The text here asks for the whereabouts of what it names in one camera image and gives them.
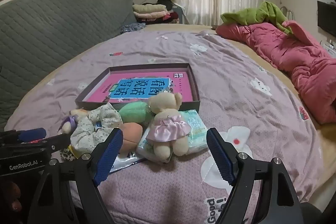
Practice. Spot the pink blue book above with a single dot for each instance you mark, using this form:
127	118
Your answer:
147	86

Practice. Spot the metal chair frame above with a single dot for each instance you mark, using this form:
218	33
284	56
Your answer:
287	12

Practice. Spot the black garment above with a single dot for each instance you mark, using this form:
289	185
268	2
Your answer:
164	2

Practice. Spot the leopard print scrunchie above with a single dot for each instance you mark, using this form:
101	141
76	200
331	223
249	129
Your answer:
67	154

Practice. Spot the green sponge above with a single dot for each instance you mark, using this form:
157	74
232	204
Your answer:
134	112

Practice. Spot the grey quilted cover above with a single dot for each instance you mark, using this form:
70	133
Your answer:
52	29

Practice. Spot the blue patterned cloth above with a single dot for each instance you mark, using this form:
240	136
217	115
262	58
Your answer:
132	28

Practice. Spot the dark cardboard box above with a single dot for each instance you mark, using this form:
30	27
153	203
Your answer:
147	68

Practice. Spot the teddy bear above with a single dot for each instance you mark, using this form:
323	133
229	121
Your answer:
165	106
68	124

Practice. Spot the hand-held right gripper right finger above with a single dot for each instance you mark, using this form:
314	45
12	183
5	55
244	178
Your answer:
220	158

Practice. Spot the pink quilt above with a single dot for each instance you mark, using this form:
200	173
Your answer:
288	56

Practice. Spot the black television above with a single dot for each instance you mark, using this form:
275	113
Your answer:
326	18

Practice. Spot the stack of folded clothes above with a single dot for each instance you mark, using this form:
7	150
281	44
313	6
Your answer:
149	11

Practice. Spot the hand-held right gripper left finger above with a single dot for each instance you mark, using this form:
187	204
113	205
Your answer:
110	155

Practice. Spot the green blanket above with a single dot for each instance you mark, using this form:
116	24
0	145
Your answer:
262	14

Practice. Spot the purple printed bedsheet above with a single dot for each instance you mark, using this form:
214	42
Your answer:
223	69

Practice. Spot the white blue plastic packet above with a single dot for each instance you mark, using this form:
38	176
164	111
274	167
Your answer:
126	161

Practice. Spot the person's left hand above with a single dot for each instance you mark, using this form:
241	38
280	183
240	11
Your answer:
13	195

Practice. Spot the white floral cloth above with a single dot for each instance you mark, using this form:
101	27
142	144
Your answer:
86	132

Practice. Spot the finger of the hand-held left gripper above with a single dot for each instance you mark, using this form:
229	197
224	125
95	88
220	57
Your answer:
57	143
31	134

